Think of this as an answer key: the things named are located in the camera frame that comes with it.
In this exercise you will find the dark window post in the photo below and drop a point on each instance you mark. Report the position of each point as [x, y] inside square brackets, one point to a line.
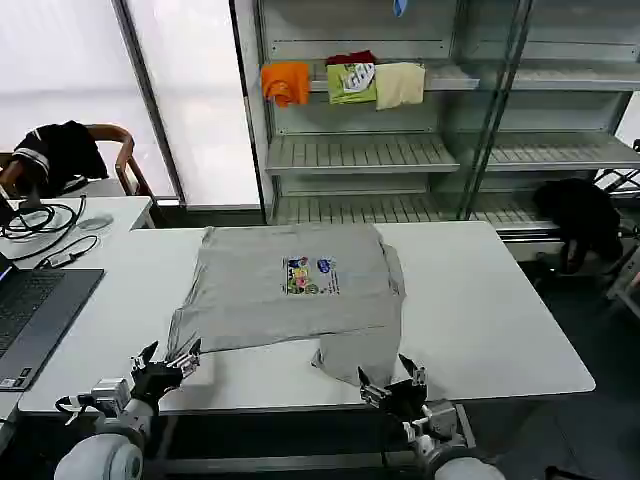
[150, 110]

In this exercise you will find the empty grey metal shelf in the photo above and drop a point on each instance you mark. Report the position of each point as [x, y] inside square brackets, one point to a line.
[560, 150]

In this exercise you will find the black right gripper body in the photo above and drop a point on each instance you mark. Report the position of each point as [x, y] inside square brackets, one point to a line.
[405, 396]

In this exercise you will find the black garment with white stripes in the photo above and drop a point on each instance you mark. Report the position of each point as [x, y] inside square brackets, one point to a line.
[65, 155]

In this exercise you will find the plain black garment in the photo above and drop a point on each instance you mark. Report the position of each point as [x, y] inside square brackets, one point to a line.
[580, 215]

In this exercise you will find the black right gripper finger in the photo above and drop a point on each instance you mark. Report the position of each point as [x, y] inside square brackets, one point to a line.
[374, 391]
[416, 376]

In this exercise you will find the brown wooden chair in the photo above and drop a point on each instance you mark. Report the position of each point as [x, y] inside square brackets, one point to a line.
[127, 165]

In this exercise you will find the dark grey laptop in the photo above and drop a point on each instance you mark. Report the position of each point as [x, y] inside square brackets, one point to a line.
[45, 310]

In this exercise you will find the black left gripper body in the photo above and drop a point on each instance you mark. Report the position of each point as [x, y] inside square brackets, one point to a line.
[155, 378]

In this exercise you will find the grey metal shelf with clothes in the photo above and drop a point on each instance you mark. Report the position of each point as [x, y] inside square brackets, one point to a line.
[360, 155]

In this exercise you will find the grey printed T-shirt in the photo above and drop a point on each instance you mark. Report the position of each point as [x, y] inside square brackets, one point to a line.
[280, 310]

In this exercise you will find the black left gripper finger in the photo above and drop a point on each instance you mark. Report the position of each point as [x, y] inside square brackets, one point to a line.
[186, 361]
[141, 358]

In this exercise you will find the round silver disc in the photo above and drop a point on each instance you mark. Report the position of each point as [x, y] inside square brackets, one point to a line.
[96, 222]

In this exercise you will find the small white desk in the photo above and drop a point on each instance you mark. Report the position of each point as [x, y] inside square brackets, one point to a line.
[125, 207]

